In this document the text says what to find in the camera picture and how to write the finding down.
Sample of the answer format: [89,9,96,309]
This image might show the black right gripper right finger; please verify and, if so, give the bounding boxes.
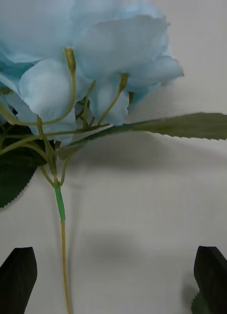
[193,245,227,314]

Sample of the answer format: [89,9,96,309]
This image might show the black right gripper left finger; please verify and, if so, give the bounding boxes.
[0,246,38,314]

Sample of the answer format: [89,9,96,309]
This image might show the pale blue flower, large leaves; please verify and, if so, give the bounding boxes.
[0,0,227,314]

